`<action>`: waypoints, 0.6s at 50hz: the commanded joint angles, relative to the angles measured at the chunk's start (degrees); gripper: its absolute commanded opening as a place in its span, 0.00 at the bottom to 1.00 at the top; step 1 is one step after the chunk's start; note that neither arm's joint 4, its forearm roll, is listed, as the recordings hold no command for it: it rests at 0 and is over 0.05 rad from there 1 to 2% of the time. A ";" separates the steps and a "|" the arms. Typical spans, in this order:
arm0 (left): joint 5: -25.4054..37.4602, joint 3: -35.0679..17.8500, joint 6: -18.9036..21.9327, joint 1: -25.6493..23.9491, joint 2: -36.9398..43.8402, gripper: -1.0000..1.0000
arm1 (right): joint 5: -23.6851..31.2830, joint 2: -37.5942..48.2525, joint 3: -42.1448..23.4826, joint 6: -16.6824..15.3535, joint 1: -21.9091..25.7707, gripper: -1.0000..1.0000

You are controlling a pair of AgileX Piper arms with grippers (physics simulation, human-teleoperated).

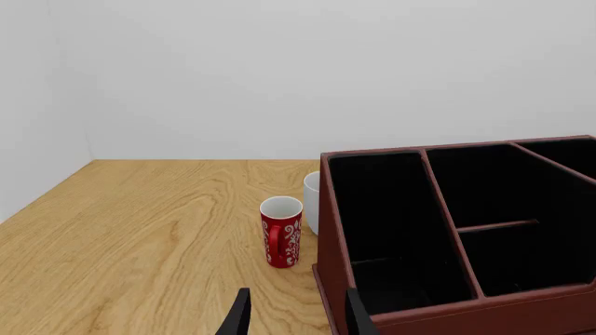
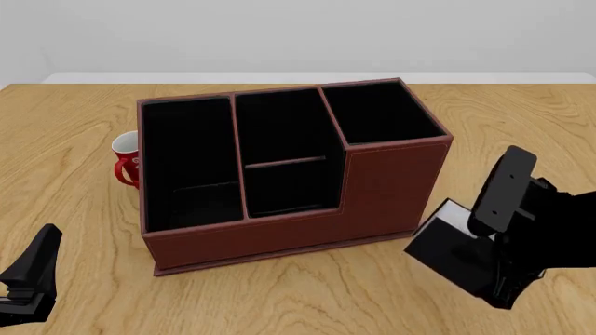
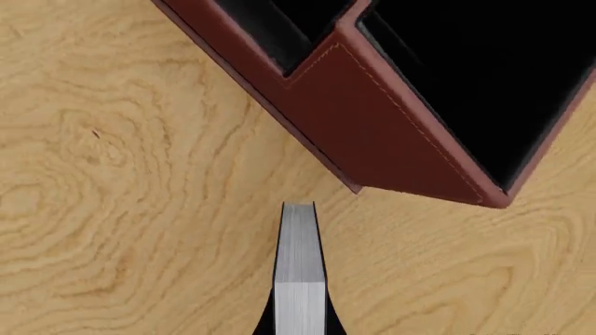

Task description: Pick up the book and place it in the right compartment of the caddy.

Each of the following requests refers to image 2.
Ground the black book with white pages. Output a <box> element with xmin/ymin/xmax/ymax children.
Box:
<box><xmin>402</xmin><ymin>197</ymin><xmax>505</xmax><ymax>302</ymax></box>

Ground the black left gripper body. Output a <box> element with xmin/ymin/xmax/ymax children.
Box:
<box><xmin>0</xmin><ymin>277</ymin><xmax>60</xmax><ymax>327</ymax></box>

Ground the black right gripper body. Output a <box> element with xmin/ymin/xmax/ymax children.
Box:
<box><xmin>489</xmin><ymin>234</ymin><xmax>551</xmax><ymax>310</ymax></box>

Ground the red-brown desk caddy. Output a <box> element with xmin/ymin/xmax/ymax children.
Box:
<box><xmin>137</xmin><ymin>76</ymin><xmax>455</xmax><ymax>279</ymax></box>

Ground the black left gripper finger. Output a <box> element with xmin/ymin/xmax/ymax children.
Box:
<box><xmin>0</xmin><ymin>223</ymin><xmax>63</xmax><ymax>299</ymax></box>

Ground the red mug with white inside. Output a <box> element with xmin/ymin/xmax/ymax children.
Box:
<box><xmin>111</xmin><ymin>130</ymin><xmax>141</xmax><ymax>190</ymax></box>

